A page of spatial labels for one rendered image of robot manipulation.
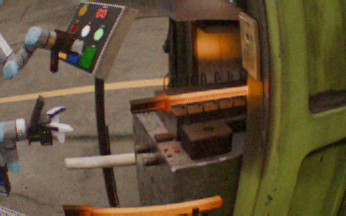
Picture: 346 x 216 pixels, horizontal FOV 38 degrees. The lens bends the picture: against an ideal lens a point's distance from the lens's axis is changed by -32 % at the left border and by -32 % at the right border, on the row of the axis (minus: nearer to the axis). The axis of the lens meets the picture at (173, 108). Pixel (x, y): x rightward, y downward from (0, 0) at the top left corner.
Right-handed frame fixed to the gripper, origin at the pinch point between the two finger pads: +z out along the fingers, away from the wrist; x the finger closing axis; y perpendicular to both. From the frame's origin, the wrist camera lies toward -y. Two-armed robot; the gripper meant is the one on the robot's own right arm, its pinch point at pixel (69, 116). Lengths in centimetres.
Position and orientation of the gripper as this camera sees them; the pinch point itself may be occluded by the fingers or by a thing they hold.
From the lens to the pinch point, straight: 190.7
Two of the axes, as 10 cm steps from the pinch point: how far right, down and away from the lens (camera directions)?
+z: 9.5, -1.4, 2.8
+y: 0.0, 9.1, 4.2
